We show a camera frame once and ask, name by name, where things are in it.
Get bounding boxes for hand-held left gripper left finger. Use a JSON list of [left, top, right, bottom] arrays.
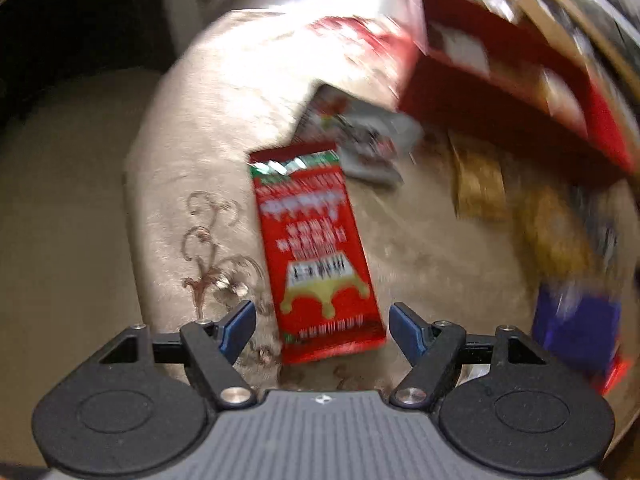
[[82, 300, 258, 409]]

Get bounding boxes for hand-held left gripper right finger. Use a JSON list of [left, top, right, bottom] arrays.
[[388, 302, 557, 409]]

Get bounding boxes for clear blue crunchy snack bag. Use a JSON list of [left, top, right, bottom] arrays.
[[515, 185, 627, 388]]

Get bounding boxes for red box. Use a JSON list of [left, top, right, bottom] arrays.
[[397, 0, 636, 177]]

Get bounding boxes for gold foil snack packet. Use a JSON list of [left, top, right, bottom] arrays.
[[447, 132, 510, 222]]

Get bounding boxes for white grey snack packet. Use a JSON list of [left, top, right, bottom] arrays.
[[292, 85, 426, 188]]

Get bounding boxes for white cabinet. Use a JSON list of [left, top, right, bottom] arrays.
[[152, 0, 236, 56]]

